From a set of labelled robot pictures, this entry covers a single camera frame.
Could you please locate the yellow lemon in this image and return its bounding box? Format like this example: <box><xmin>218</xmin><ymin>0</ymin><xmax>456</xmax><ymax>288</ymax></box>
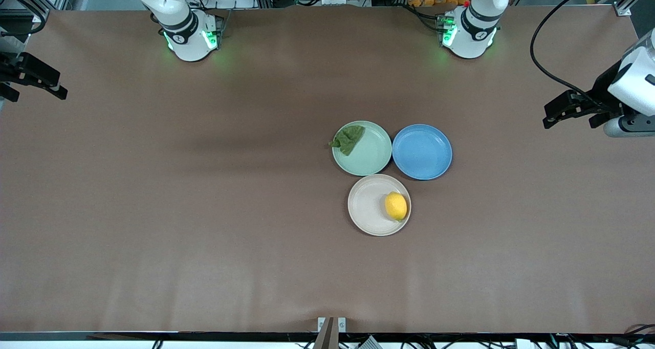
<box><xmin>384</xmin><ymin>191</ymin><xmax>408</xmax><ymax>222</ymax></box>

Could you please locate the green lettuce leaf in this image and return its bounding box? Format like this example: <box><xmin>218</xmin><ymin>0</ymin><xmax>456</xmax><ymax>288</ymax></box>
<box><xmin>329</xmin><ymin>125</ymin><xmax>366</xmax><ymax>157</ymax></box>

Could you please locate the blue plate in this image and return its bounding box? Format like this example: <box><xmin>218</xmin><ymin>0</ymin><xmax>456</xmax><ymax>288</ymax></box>
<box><xmin>392</xmin><ymin>124</ymin><xmax>453</xmax><ymax>181</ymax></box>

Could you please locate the light green plate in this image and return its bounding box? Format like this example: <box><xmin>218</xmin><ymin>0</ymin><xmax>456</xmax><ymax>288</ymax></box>
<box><xmin>332</xmin><ymin>120</ymin><xmax>392</xmax><ymax>177</ymax></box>

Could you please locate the brown table cover sheet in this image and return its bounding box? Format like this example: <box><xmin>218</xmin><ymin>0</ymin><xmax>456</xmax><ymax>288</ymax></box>
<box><xmin>0</xmin><ymin>5</ymin><xmax>655</xmax><ymax>334</ymax></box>

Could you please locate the beige plate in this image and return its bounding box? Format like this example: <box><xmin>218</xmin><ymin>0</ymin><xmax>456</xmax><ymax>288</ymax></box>
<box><xmin>347</xmin><ymin>174</ymin><xmax>411</xmax><ymax>236</ymax></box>

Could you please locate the metal bracket with brown post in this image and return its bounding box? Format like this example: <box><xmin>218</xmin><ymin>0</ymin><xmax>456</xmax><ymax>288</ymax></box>
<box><xmin>313</xmin><ymin>317</ymin><xmax>347</xmax><ymax>349</ymax></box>

